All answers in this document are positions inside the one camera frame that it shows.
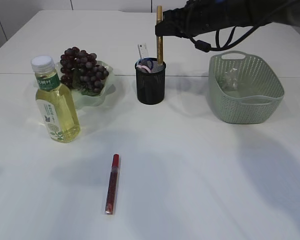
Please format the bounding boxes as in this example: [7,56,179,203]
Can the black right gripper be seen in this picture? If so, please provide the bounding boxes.
[155,0,215,38]

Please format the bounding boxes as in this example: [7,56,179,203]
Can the yellow tea bottle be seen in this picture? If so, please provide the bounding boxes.
[31,55,81,143]

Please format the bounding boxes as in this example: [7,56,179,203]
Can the light green wavy plate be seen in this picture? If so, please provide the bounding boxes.
[32,59,117,110]

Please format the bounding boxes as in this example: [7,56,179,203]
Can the pink purple scissors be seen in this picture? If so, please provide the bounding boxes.
[136,64,152,74]

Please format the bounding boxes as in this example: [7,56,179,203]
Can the gold glitter pen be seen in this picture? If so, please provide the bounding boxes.
[155,5,164,65]

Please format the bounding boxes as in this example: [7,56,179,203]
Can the red glitter pen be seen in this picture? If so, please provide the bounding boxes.
[105,154,120,215]

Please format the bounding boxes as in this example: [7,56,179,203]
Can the black mesh pen holder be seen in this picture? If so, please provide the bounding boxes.
[134,57,167,105]

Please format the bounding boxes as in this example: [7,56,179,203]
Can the green woven plastic basket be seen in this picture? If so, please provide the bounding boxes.
[208,51,285,125]

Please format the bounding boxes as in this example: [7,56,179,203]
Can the purple grape bunch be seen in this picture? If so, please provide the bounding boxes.
[60,46,110,96]

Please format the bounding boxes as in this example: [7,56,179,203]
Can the transparent plastic ruler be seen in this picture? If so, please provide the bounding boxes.
[137,43,149,60]

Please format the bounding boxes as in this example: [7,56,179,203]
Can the blue scissors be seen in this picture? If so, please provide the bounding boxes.
[137,57,154,72]

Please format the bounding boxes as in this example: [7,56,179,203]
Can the clear plastic sheet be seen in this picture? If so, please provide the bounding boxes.
[219,67,239,91]

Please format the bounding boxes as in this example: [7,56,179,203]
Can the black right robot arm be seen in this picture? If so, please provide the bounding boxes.
[155,0,300,39]

